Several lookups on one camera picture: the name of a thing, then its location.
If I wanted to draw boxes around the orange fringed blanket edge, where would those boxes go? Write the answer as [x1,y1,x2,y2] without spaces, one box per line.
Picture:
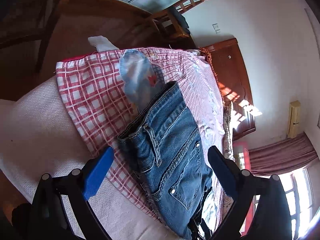
[200,48,224,101]

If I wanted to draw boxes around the brown wooden chair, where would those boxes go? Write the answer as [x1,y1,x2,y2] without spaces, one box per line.
[146,0,204,39]

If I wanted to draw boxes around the white wall socket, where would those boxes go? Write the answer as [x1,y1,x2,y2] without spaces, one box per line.
[213,23,221,34]

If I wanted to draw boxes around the red mesh bed rail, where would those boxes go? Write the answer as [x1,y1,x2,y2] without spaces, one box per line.
[232,141,253,235]

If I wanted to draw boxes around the blue denim jeans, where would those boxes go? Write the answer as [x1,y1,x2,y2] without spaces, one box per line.
[118,81,213,239]

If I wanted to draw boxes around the pink plaid cartoon bed sheet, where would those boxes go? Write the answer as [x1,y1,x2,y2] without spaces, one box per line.
[56,47,225,218]

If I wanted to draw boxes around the floral cream quilt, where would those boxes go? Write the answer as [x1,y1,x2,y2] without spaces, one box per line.
[222,100,235,219]

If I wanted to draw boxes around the wall air conditioner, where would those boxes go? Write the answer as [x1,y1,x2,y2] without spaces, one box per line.
[287,100,301,138]

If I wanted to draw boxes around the window with frame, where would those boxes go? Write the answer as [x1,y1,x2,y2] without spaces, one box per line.
[252,167,320,240]

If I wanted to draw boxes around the brown wooden headboard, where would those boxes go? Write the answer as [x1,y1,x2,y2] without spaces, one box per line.
[204,38,255,140]

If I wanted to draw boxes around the mauve window curtain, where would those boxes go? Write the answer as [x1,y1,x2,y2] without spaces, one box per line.
[248,133,318,176]

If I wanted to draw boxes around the dark clothes on chair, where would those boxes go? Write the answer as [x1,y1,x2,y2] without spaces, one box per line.
[168,6,190,33]

